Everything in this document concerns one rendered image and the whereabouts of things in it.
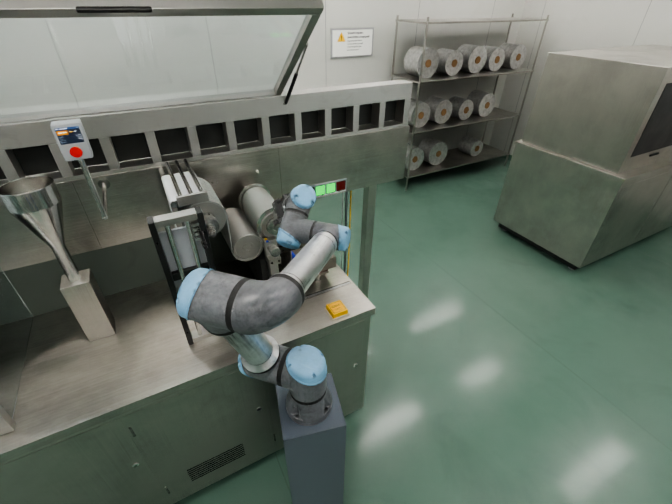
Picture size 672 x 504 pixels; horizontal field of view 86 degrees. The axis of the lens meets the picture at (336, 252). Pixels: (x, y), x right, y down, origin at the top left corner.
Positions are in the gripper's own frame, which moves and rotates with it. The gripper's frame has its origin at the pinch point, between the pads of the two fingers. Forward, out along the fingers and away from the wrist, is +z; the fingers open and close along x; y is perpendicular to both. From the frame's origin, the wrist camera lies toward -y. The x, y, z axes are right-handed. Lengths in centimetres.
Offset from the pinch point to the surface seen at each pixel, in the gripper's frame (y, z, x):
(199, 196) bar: 14.6, -10.3, 27.0
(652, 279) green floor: -120, 55, -321
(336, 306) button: -38.5, 7.4, -14.7
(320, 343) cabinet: -52, 14, -5
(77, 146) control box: 33, -20, 55
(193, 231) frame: 3.0, -14.0, 32.3
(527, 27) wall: 196, 169, -450
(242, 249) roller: -4.5, 9.0, 15.5
